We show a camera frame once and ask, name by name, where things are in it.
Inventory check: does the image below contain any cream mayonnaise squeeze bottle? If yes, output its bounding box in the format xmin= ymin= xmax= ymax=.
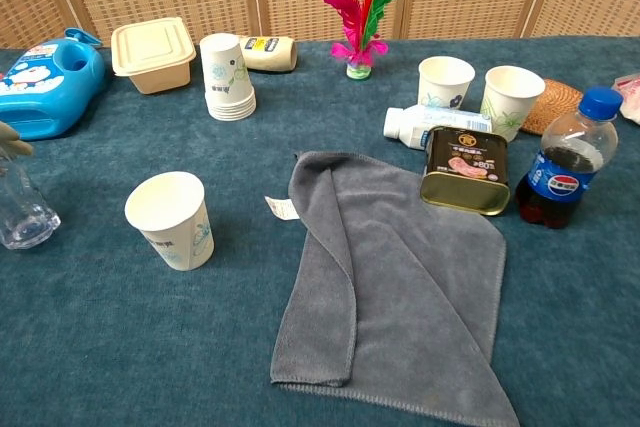
xmin=238 ymin=35 xmax=299 ymax=73

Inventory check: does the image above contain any dark blue tablecloth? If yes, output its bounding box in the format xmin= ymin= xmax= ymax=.
xmin=0 ymin=35 xmax=640 ymax=427

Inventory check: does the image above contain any beige lidded food container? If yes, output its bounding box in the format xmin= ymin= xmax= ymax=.
xmin=110 ymin=16 xmax=197 ymax=96

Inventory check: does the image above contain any paper cup blue flower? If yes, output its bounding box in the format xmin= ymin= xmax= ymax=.
xmin=417 ymin=55 xmax=476 ymax=109

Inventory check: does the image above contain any white milk drink bottle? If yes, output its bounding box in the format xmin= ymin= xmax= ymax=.
xmin=383 ymin=105 xmax=494 ymax=151

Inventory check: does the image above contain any pink printed plastic packet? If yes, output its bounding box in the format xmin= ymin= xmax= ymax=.
xmin=612 ymin=72 xmax=640 ymax=126

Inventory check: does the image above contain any grey microfibre towel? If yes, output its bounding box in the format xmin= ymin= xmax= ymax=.
xmin=269 ymin=150 xmax=521 ymax=427

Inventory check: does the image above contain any upside-down paper cup stack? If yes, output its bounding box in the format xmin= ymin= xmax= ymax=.
xmin=198 ymin=32 xmax=258 ymax=122

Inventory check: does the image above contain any black luncheon meat can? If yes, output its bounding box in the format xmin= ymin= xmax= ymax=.
xmin=418 ymin=125 xmax=512 ymax=217

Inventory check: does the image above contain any clear plastic water bottle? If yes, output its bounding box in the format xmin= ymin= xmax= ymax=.
xmin=0 ymin=154 xmax=62 ymax=251

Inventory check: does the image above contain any round woven rattan coaster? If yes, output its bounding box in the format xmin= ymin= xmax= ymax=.
xmin=519 ymin=78 xmax=585 ymax=136

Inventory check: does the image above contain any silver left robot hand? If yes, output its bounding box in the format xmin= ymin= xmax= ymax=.
xmin=0 ymin=119 xmax=35 ymax=161

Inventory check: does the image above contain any cola bottle blue cap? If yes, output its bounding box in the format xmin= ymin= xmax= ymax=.
xmin=514 ymin=86 xmax=624 ymax=229

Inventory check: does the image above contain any paper cup green flower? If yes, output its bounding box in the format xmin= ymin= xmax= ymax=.
xmin=479 ymin=65 xmax=547 ymax=143

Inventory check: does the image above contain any colourful feather shuttlecock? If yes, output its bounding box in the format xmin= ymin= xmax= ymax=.
xmin=317 ymin=0 xmax=400 ymax=81

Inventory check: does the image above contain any blue cartoon detergent jug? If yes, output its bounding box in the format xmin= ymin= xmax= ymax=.
xmin=0 ymin=27 xmax=107 ymax=142

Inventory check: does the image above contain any paper cup blue print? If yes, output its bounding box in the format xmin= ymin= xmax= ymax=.
xmin=124 ymin=171 xmax=216 ymax=272

